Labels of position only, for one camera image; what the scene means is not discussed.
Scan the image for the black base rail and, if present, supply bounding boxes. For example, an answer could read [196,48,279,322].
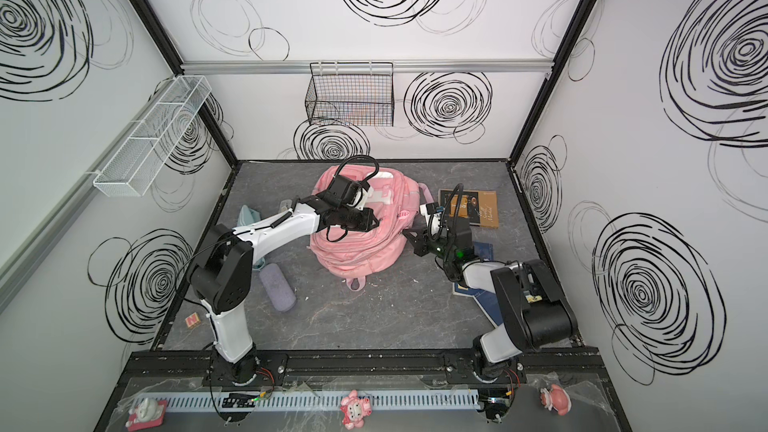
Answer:
[118,347,608,387]

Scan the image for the white slotted cable duct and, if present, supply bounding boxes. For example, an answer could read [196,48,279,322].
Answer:
[129,389,481,413]

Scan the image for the pink white toy left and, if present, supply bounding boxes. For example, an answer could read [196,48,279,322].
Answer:
[125,398,168,432]

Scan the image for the pink toy right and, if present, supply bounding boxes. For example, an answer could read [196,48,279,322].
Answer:
[539,384,572,416]

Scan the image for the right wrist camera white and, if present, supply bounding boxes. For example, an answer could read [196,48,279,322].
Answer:
[419,202,444,224]

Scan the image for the teal folded cloth pouch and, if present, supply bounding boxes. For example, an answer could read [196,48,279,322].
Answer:
[237,205,261,227]

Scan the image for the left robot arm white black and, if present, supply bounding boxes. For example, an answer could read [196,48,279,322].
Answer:
[186,172,380,386]

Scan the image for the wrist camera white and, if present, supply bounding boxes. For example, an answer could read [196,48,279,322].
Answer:
[352,183,375,210]
[419,202,444,224]

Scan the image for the small orange eraser block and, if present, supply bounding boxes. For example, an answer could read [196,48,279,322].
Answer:
[185,313,201,330]

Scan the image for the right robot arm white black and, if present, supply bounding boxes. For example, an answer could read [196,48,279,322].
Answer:
[403,214,578,381]

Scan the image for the pink student backpack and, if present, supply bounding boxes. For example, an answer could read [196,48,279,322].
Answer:
[310,168,433,291]

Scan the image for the black wire wall basket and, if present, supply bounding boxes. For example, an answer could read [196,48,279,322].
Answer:
[304,61,395,127]

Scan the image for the blue book yellow label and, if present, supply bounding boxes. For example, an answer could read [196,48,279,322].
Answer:
[452,283,503,327]
[473,242,494,261]

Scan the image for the purple pencil pouch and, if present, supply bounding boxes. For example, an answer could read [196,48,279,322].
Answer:
[259,263,296,312]

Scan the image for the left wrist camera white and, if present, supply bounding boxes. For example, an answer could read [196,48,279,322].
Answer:
[352,183,375,210]

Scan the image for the brown cover book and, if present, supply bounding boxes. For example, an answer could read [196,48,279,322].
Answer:
[438,189,500,229]

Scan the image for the clear plastic pen case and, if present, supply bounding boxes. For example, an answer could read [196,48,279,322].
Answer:
[279,199,292,212]

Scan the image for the pink plush toy centre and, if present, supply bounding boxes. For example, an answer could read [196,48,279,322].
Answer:
[340,390,373,430]

